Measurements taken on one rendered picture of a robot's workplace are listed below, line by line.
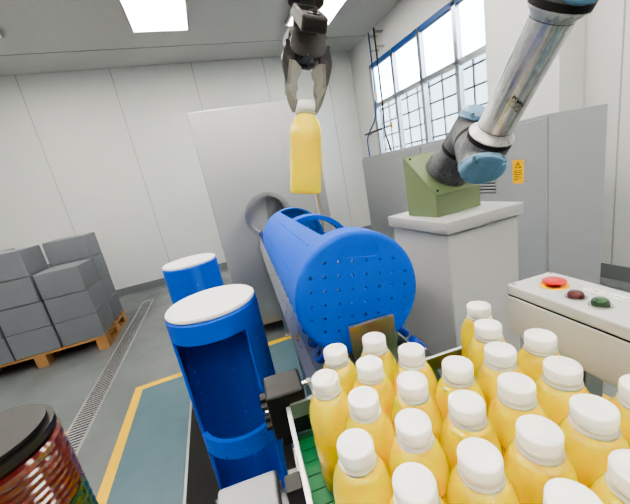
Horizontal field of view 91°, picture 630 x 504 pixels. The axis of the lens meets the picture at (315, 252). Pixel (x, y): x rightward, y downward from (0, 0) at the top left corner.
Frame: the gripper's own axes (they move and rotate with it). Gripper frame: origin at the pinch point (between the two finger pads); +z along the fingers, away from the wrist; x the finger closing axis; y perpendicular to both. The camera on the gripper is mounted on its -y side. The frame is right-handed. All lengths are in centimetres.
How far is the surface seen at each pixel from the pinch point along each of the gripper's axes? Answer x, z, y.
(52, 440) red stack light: 27, 27, -49
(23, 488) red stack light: 28, 28, -51
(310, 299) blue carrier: 0.1, 38.9, -8.6
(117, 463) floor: 79, 178, 97
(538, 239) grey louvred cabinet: -170, 49, 71
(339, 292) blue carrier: -6.3, 37.7, -8.9
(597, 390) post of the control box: -42, 46, -38
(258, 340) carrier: 8, 65, 21
